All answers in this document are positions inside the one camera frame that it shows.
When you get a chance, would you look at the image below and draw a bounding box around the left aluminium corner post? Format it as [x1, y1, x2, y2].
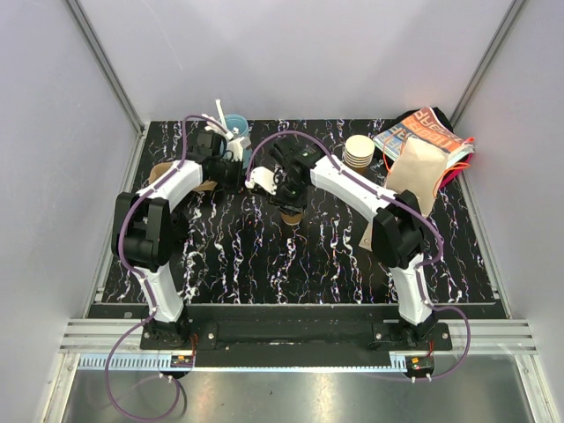
[63, 0, 145, 134]

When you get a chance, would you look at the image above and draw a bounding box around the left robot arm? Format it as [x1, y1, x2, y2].
[111, 130, 250, 349]

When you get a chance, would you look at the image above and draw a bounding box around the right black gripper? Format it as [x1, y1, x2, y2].
[266, 175, 308, 219]

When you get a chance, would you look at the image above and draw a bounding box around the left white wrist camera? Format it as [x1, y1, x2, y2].
[226, 136, 252, 167]

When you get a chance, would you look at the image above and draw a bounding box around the right aluminium corner post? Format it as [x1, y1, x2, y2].
[449, 0, 528, 127]

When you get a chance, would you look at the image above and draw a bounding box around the aluminium corner post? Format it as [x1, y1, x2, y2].
[63, 0, 145, 134]
[449, 0, 528, 127]

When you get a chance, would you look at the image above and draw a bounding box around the blue cup with stirrers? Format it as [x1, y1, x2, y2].
[226, 115, 249, 137]

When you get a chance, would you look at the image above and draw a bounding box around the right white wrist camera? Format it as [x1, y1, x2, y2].
[245, 167, 277, 195]

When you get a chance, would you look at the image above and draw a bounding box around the stack of paper cups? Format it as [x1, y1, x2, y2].
[343, 135, 375, 170]

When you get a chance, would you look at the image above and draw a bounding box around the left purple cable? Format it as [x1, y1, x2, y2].
[105, 113, 233, 419]

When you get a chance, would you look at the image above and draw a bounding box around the brown paper takeout bag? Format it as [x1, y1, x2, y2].
[360, 136, 449, 252]

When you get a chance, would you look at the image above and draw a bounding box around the single brown paper cup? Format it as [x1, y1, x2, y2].
[280, 212, 303, 226]

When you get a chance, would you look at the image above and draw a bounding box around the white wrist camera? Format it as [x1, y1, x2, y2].
[245, 167, 277, 195]
[226, 136, 252, 167]

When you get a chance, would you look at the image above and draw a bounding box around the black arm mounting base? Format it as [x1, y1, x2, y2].
[140, 304, 452, 352]

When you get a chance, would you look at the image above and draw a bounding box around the aluminium frame rail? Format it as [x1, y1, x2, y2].
[59, 319, 537, 373]

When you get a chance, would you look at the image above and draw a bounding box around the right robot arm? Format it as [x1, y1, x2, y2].
[268, 131, 437, 350]

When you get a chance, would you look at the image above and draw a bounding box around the cardboard cup carrier stack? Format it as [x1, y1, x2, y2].
[148, 161, 219, 192]

